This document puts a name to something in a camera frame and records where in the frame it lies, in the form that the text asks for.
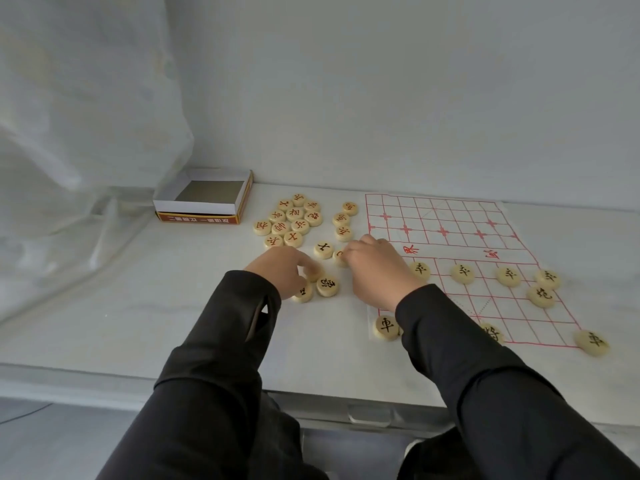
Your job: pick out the person's white perforated shoe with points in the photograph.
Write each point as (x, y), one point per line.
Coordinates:
(411, 447)

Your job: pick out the person's left forearm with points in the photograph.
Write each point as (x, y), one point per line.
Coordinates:
(210, 394)

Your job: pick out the white cardboard box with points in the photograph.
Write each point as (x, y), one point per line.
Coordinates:
(200, 209)

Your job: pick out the person's right hand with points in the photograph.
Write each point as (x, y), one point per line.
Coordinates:
(382, 272)

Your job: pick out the round black-marked chess piece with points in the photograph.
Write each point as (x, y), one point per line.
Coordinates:
(541, 296)
(494, 334)
(421, 269)
(548, 279)
(592, 343)
(508, 276)
(386, 328)
(462, 273)

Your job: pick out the person's right forearm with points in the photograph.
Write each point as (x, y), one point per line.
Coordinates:
(500, 404)

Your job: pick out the person's left hand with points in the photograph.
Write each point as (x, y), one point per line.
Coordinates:
(280, 269)

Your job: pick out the grey desk drawer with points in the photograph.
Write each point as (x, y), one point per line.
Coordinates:
(320, 409)

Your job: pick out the sheer white curtain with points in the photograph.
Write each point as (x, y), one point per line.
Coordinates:
(75, 144)

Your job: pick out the pile of wooden xiangqi pieces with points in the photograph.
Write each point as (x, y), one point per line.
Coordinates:
(292, 219)

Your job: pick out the red grid xiangqi board sheet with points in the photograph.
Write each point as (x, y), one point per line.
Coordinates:
(450, 214)

